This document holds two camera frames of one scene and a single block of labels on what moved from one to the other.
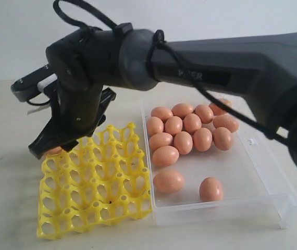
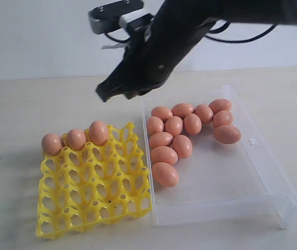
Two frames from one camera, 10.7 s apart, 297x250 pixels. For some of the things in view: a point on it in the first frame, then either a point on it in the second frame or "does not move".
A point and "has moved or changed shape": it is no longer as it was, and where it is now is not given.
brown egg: (182, 109) does not move
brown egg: (192, 122) does not move
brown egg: (165, 155) does not move
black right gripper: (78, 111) to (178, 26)
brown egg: (160, 139) does not move
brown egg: (211, 189) has moved or changed shape
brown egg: (202, 139) to (98, 133)
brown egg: (222, 138) has moved or changed shape
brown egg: (205, 112) does not move
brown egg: (173, 125) does not move
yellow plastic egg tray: (104, 180) does not move
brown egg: (162, 112) does not move
